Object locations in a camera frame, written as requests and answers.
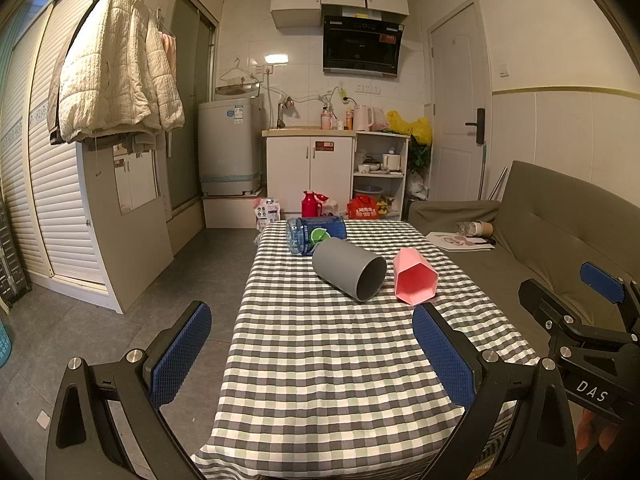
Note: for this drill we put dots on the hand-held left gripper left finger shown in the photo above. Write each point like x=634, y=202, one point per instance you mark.
x=182, y=355

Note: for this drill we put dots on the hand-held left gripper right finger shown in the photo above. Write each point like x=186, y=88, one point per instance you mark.
x=445, y=360

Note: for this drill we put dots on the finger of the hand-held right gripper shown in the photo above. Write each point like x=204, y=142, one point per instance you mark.
x=545, y=305
x=600, y=279

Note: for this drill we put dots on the pink hexagonal cup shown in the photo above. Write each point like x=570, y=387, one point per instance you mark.
x=416, y=280

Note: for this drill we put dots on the grey cup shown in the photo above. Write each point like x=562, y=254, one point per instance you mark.
x=340, y=266

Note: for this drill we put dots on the brown paper cup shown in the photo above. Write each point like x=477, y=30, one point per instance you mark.
x=482, y=229

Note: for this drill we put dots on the olive green sofa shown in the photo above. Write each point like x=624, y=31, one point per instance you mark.
x=540, y=240

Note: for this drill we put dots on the white printed booklet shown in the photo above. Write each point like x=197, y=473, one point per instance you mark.
x=450, y=241

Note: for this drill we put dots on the checkered tablecloth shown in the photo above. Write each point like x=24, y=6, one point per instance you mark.
x=325, y=360

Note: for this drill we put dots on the mop pole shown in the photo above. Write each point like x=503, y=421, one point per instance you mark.
x=482, y=170

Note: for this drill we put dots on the white platform step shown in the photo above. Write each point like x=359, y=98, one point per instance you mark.
x=227, y=212

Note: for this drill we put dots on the blue water bottle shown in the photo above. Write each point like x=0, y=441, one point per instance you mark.
x=301, y=238

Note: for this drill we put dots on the red shopping bag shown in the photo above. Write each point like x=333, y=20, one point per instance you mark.
x=362, y=208

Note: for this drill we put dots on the teal bin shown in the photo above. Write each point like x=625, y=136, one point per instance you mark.
x=4, y=345

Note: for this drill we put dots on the blue plastic basin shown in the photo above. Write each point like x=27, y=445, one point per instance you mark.
x=367, y=192

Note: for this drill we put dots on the green plant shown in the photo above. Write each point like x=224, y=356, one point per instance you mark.
x=420, y=156

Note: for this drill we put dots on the red thermos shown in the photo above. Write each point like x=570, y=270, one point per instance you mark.
x=310, y=206

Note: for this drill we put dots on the white pot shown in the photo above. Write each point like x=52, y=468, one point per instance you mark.
x=391, y=161

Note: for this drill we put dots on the white washing machine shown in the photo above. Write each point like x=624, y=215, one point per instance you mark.
x=227, y=150

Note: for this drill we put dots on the white open shelf unit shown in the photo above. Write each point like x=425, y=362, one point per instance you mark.
x=356, y=160

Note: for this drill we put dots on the white sink cabinet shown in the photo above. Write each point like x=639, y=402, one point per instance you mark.
x=307, y=170

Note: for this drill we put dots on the yellow plastic bag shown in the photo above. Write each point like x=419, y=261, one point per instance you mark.
x=410, y=125

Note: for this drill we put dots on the white door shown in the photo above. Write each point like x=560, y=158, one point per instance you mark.
x=452, y=90

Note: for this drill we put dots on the frosted glass door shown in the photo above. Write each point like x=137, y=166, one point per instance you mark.
x=187, y=110

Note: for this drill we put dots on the white shutter wardrobe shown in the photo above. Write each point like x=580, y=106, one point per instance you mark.
x=30, y=160

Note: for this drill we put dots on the white electric kettle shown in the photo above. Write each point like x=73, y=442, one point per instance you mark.
x=364, y=118

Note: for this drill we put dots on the orange bottle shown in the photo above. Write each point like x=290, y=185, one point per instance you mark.
x=348, y=117

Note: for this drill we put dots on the metal faucet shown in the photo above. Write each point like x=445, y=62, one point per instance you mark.
x=281, y=112

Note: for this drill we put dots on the pink bottle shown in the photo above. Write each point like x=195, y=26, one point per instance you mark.
x=326, y=119

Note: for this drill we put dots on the white quilted jacket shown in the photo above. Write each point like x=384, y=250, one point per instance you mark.
x=110, y=70

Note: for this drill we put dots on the pink garment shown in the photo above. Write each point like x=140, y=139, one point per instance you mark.
x=170, y=52

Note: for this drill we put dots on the black range hood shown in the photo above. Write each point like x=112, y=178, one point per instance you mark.
x=360, y=45

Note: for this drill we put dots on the white light switch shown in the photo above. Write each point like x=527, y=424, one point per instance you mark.
x=503, y=70

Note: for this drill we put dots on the white wall outlet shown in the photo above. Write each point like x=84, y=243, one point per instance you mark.
x=369, y=89

